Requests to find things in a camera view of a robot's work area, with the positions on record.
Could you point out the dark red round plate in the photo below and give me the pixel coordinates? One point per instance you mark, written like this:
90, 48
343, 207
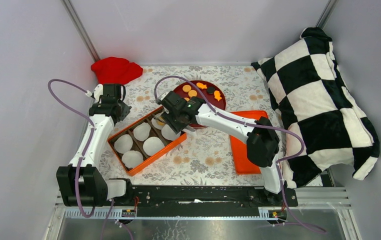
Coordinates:
203, 95

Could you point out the black sandwich cookie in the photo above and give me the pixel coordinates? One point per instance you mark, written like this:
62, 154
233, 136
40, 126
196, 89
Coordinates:
210, 90

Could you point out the orange cookie tin box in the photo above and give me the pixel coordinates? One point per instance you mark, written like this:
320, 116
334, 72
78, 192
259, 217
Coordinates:
143, 142

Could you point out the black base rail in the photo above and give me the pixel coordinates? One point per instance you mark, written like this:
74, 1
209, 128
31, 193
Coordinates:
203, 201

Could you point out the white paper cupcake liner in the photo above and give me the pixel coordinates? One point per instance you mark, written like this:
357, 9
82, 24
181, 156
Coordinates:
132, 159
123, 144
142, 131
152, 145
155, 125
170, 134

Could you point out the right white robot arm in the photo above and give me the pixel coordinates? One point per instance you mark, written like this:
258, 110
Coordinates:
261, 140

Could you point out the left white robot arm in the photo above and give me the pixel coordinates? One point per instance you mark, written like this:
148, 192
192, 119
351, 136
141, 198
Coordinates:
80, 182

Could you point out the metal serving tongs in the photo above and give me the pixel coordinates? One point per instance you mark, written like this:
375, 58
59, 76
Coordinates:
158, 117

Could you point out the black white checkered blanket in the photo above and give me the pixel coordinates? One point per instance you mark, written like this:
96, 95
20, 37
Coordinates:
325, 125

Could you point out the orange tin lid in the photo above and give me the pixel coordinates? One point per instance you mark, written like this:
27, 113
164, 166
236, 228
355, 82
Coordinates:
242, 164

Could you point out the red knit beanie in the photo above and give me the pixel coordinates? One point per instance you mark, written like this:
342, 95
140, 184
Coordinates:
115, 70

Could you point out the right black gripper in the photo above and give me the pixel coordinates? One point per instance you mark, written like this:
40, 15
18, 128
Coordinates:
167, 117

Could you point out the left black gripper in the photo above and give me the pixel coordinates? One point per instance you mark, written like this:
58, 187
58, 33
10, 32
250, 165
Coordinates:
126, 110

